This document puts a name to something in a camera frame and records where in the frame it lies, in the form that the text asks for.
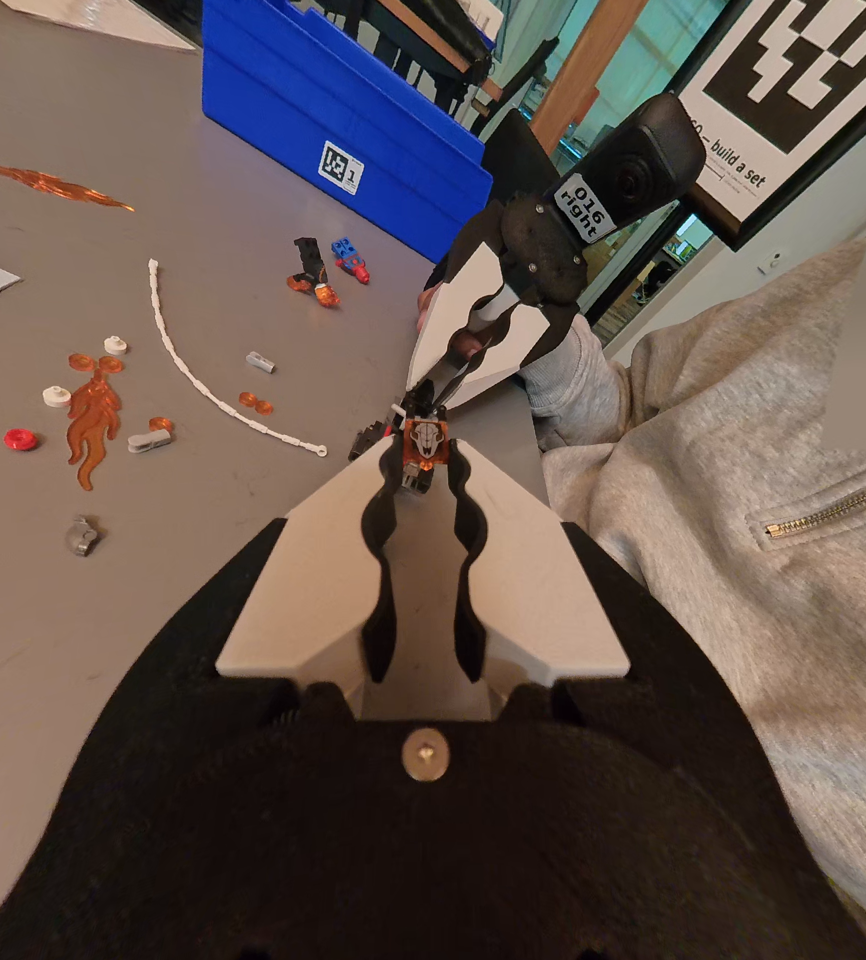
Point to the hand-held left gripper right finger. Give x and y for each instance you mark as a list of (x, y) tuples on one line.
[(545, 600)]

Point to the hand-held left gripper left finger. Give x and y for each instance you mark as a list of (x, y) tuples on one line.
[(298, 600)]

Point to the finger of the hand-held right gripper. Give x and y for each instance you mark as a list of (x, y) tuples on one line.
[(508, 352), (455, 300)]

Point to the orange skull lego piece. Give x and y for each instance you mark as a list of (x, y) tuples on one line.
[(427, 442)]

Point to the black lego motorcycle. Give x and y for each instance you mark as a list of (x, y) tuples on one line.
[(373, 442)]

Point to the person's right forearm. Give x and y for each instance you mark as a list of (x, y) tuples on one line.
[(575, 390)]

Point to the blue and red lego minifigure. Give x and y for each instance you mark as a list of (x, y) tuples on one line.
[(346, 255)]

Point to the black flame-head lego minifigure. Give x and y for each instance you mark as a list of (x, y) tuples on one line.
[(309, 262)]

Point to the light grey lego clip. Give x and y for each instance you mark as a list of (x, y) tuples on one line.
[(260, 361)]

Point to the light grey lego pin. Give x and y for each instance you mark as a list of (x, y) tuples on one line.
[(144, 444)]

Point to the small dark lego piece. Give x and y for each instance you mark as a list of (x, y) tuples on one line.
[(82, 536)]

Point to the large orange lego flame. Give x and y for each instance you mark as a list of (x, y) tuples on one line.
[(92, 427)]

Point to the white round lego stud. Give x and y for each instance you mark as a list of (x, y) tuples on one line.
[(56, 396), (115, 345)]

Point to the red round lego stud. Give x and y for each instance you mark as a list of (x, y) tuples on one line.
[(20, 439)]

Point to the slim orange lego flame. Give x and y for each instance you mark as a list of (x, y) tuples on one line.
[(58, 187)]

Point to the person's right hand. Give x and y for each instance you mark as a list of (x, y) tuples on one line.
[(470, 346)]

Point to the large blue plastic bin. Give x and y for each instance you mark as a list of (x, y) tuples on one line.
[(290, 97)]

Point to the framed marker poster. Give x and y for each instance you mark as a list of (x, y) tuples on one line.
[(800, 75)]

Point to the wooden post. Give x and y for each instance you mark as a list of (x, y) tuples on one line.
[(590, 67)]

